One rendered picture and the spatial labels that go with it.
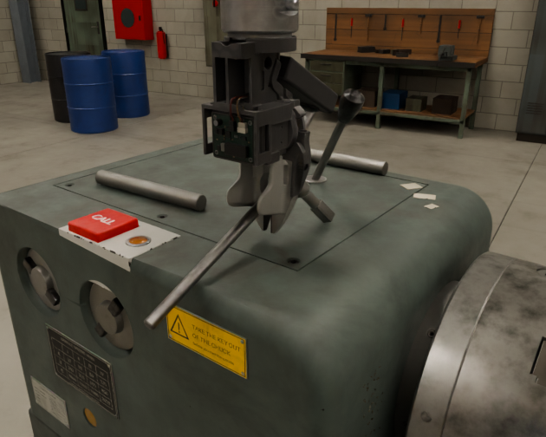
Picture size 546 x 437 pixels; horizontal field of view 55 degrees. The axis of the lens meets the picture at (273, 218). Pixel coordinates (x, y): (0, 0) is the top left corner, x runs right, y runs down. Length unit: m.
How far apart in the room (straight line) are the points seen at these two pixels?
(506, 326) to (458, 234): 0.19
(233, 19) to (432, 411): 0.42
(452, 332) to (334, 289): 0.13
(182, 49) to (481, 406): 9.02
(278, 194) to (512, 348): 0.27
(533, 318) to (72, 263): 0.52
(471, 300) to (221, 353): 0.26
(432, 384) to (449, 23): 6.82
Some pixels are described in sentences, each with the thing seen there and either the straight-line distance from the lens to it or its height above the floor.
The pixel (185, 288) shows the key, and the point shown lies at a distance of 0.51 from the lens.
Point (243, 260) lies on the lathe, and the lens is 0.56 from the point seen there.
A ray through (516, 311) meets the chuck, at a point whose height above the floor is 1.22.
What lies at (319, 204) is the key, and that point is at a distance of 0.63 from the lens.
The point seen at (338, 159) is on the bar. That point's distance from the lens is 0.88.
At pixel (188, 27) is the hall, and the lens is 9.26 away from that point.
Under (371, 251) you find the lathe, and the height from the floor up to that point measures 1.25.
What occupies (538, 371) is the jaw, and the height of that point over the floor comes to 1.19.
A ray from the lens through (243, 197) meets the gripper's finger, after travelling 0.58.
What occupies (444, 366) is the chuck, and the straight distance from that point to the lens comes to 0.57.
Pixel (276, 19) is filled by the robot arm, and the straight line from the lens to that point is 0.51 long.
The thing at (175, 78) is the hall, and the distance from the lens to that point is 9.57.
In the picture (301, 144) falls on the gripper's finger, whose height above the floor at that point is 1.37.
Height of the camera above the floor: 1.51
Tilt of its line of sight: 23 degrees down
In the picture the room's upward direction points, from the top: straight up
